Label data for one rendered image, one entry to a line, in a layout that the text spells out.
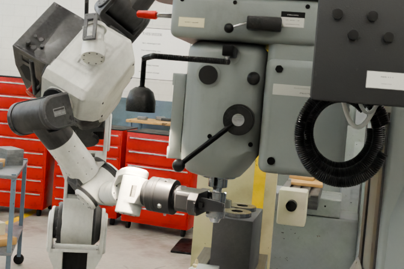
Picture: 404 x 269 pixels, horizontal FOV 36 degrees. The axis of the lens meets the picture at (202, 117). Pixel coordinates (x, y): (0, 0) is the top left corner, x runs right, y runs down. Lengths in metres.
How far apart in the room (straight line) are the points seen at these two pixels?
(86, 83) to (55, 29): 0.20
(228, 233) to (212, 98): 0.57
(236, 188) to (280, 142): 1.90
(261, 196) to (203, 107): 1.88
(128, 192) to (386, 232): 0.64
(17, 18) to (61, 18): 9.86
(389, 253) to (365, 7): 0.53
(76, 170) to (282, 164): 0.67
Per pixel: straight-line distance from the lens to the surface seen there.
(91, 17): 1.75
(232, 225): 1.86
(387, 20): 1.14
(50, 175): 6.87
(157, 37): 10.84
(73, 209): 2.14
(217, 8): 1.40
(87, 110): 1.81
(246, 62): 1.41
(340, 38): 1.13
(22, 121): 1.76
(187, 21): 1.41
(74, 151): 1.78
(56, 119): 1.72
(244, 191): 3.27
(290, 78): 1.38
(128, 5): 1.92
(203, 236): 3.35
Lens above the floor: 1.53
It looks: 3 degrees down
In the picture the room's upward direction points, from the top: 5 degrees clockwise
